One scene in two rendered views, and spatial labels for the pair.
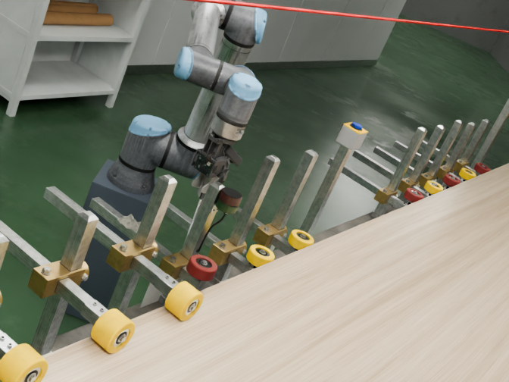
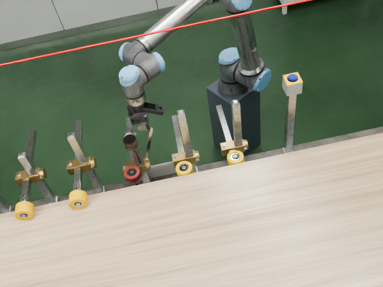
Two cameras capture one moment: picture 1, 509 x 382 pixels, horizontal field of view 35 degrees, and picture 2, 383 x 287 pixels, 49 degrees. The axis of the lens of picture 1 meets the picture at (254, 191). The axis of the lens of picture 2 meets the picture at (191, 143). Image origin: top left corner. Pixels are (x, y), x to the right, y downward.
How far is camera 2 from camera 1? 2.13 m
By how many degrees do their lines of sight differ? 57
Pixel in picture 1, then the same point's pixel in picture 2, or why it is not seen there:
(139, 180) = (228, 89)
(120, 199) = (218, 99)
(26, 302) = (204, 141)
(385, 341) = (202, 252)
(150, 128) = (223, 59)
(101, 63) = not seen: outside the picture
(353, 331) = (183, 238)
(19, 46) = not seen: outside the picture
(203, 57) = (127, 50)
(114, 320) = (17, 208)
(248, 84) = (122, 76)
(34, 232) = not seen: hidden behind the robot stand
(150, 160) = (229, 77)
